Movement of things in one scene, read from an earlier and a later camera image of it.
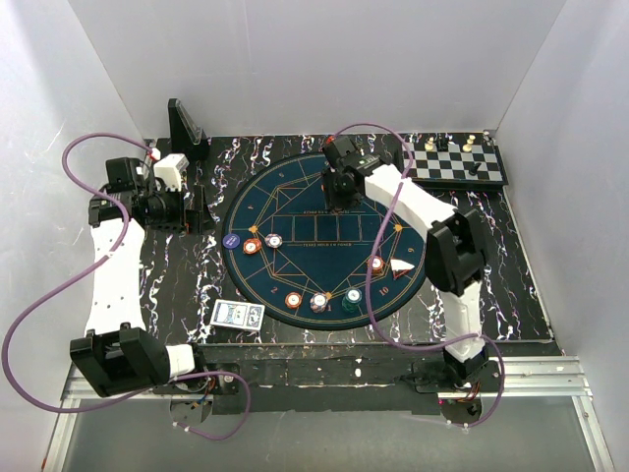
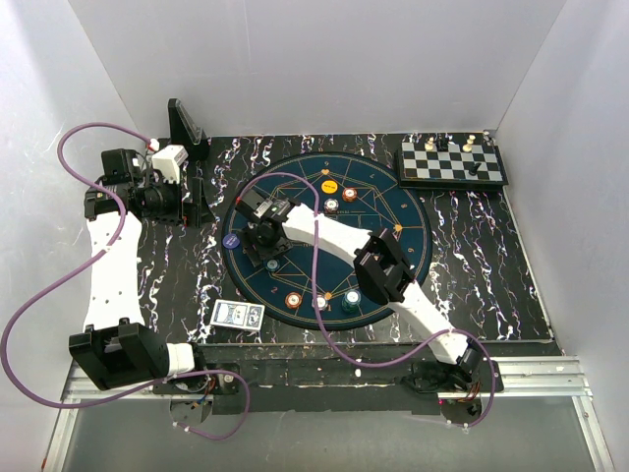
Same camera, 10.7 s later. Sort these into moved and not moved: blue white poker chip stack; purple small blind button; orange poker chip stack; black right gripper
Moved: black right gripper
Not moved: orange poker chip stack; blue white poker chip stack; purple small blind button
